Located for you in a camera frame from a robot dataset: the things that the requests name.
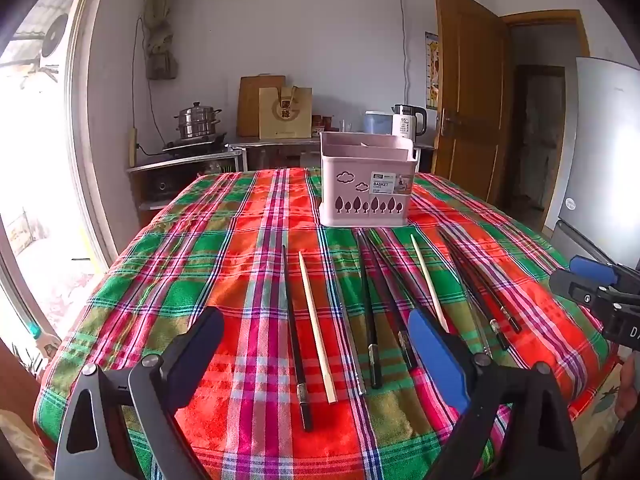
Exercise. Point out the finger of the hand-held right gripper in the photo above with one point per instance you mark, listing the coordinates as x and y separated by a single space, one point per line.
592 270
575 286

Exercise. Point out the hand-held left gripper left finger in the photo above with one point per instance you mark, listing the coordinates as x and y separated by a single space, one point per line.
200 345

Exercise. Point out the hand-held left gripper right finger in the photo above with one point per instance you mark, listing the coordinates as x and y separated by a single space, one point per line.
435 360

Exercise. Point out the wooden chopstick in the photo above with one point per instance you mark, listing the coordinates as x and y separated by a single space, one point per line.
429 282
316 322

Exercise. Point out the black chopstick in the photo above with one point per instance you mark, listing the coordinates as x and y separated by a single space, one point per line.
296 345
475 292
369 312
387 292
487 285

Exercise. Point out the pink plastic utensil basket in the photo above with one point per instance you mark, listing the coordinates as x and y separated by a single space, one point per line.
367 180

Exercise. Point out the person's right hand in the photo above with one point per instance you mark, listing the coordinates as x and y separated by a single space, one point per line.
628 387

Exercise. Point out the plaid tablecloth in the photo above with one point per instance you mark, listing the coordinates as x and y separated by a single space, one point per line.
220 260

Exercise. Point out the silver refrigerator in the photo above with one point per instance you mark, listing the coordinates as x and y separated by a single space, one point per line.
600 160

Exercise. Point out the black kitchen appliance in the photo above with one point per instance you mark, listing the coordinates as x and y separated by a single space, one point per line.
161 187

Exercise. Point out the metal stove stand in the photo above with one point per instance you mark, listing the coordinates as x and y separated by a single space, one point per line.
185 162

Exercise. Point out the gas stove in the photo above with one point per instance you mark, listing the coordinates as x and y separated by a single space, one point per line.
192 144

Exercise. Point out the beige power strip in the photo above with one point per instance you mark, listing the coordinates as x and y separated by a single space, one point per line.
133 147

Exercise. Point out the metal kitchen shelf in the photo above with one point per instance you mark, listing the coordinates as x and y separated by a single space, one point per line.
280 147

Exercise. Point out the wooden door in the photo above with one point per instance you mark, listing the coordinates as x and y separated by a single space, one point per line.
470 95

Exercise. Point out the steel steamer pot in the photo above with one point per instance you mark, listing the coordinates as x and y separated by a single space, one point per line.
197 120

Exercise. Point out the white electric kettle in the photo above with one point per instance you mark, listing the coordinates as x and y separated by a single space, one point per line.
406 122

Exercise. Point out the clear blue-lidded plastic container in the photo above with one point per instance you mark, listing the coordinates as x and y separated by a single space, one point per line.
377 122

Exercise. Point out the wooden cutting board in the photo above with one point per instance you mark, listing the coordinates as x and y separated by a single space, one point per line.
247 105

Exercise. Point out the tan paper gift bag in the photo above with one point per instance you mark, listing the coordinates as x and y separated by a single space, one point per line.
285 115

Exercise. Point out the red lidded jar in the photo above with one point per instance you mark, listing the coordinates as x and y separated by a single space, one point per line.
317 124
327 122

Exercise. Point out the clear drinking glass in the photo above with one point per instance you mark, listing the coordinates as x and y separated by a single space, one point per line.
345 126

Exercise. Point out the outdoor air conditioner unit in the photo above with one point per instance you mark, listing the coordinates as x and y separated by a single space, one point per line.
55 35

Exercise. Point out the wall poster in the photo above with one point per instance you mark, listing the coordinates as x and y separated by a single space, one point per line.
431 70

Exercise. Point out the wooden door frame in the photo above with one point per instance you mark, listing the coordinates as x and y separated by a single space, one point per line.
545 17

